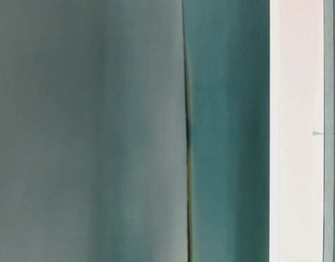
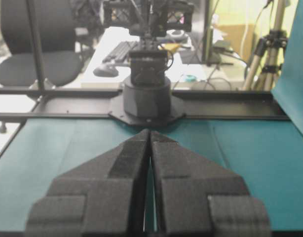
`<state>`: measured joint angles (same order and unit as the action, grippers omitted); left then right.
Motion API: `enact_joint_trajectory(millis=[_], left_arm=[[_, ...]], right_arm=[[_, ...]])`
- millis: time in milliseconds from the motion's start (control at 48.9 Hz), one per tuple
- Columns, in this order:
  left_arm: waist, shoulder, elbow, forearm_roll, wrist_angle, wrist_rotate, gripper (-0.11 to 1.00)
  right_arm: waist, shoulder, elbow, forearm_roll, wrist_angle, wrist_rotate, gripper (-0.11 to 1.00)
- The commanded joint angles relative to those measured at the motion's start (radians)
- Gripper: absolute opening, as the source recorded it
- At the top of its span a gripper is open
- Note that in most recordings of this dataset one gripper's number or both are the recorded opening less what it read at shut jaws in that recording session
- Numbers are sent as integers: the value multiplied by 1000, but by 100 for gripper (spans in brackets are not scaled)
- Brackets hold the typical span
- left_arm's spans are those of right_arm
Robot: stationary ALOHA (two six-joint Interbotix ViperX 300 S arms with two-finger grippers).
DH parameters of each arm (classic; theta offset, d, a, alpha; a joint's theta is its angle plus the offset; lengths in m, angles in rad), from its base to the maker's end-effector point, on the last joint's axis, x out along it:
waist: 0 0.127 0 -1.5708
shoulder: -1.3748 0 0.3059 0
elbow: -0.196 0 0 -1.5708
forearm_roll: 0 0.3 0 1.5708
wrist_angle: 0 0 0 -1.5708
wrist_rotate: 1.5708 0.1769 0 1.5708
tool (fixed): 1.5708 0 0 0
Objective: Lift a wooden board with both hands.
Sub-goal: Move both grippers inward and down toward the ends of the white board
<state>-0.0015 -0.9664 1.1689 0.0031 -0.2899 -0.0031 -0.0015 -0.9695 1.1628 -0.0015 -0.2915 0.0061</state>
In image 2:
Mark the black metal frame rail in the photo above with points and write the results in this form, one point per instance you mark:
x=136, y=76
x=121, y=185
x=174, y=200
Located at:
x=104, y=104

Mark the teal table cloth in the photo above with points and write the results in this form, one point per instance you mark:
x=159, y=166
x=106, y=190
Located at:
x=267, y=154

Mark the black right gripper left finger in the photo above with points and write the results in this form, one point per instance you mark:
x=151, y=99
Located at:
x=103, y=197

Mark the camera tripod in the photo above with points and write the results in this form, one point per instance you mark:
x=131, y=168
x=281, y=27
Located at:
x=264, y=66

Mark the black office chair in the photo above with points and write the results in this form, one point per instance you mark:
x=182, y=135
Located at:
x=40, y=36

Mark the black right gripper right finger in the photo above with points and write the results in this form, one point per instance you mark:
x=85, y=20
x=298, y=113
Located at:
x=196, y=197

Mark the black keyboard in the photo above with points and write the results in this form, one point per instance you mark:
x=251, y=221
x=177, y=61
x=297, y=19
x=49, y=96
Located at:
x=120, y=52

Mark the grey computer mouse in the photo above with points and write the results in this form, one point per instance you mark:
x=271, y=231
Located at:
x=105, y=71

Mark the white desk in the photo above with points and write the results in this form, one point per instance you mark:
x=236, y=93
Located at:
x=151, y=64

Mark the black vertical frame post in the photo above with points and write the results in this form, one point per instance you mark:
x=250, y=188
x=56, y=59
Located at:
x=36, y=43

